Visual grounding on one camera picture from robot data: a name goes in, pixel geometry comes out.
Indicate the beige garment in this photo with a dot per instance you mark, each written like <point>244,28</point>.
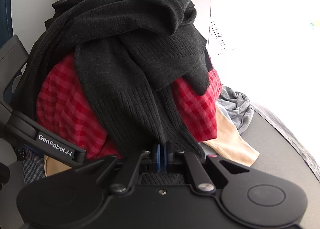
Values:
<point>232,146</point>

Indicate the black knit sweater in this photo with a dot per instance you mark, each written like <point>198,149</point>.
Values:
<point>127,53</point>

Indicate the red checkered garment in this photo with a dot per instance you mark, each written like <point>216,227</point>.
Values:
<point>62,86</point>

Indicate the grey garment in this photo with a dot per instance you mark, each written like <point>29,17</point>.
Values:
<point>236,107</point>

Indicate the white printed curtain sheet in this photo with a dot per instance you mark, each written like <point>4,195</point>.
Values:
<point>271,54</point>

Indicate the black white plaid garment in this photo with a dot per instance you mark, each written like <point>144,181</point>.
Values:
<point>32,167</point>

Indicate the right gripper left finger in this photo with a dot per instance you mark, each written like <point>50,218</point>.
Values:
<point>133,167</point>

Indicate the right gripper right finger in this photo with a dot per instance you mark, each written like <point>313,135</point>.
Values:
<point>189,166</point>

